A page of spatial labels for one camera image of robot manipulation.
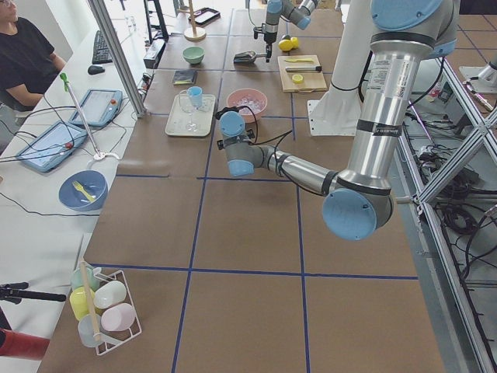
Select near teach pendant tablet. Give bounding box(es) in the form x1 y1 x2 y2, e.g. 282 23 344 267
16 120 88 173

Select green pastel cup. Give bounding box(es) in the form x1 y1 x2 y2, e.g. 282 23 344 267
71 264 101 291

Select yellow plastic knife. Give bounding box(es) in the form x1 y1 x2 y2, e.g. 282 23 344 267
284 58 314 63

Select grey yellow cloth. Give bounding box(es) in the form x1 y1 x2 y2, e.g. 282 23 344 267
172 69 197 85

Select green tipped stick stand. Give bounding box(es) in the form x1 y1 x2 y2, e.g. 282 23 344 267
59 72 120 161

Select yellow pastel cup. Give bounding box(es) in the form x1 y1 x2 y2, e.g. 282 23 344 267
69 287 89 321

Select light blue cup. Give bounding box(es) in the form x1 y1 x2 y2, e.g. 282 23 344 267
186 86 203 109

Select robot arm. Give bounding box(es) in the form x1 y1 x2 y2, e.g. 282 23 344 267
217 1 460 240
253 0 319 63

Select white pastel cup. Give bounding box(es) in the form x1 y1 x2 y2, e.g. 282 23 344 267
94 281 127 309

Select clear pastel cup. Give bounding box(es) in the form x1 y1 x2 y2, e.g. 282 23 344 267
78 314 103 347

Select cream bear tray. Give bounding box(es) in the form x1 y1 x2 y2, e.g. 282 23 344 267
165 90 217 138

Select black keyboard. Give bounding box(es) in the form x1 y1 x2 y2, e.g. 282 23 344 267
92 30 113 64

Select silver metal ice scoop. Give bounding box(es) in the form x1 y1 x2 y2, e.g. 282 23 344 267
233 51 268 64

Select teach pendant tablet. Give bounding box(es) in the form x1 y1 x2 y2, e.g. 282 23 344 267
16 120 88 173
79 89 123 127

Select clear wine glass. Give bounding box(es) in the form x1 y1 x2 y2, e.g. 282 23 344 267
179 89 197 132

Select blue bowl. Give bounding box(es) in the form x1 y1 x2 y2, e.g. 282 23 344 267
58 169 108 212

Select aluminium truss frame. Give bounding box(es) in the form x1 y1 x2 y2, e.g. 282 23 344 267
396 59 496 372

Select yellow plastic fork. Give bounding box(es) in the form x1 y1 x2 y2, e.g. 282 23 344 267
72 180 95 203

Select black tray with pink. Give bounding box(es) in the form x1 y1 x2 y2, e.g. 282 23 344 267
193 7 221 26

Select white wire cup rack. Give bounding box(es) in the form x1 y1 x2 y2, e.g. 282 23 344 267
78 261 142 356

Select wooden cutting board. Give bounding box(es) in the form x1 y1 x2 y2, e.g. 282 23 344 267
278 54 328 92

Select wooden paper towel holder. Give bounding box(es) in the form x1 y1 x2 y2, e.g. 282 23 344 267
183 0 207 42

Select pink bowl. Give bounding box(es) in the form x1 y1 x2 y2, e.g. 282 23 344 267
226 88 268 124

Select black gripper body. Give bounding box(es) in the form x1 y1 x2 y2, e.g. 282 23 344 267
253 23 276 50

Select pink pastel cup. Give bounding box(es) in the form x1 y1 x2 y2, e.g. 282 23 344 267
101 303 136 332

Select clear ice cubes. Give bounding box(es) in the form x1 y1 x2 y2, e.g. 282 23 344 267
234 96 266 115

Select yellow lemon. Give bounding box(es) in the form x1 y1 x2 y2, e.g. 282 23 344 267
278 39 294 52
290 37 300 49

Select steel cylinder tool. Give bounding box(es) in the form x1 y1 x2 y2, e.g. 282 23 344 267
285 65 322 73

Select aluminium frame post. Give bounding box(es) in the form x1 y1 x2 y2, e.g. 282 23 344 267
89 0 147 118

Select person in black shirt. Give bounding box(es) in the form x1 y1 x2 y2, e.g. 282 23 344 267
1 1 66 112

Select black computer mouse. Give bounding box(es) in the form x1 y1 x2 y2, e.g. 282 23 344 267
87 64 106 75

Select far teach pendant tablet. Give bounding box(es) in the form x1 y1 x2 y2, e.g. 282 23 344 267
79 89 123 127

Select lemon half slice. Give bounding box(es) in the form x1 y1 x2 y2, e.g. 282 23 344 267
291 74 304 84

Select sage green bowl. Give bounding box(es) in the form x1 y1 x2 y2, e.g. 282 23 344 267
182 46 205 65

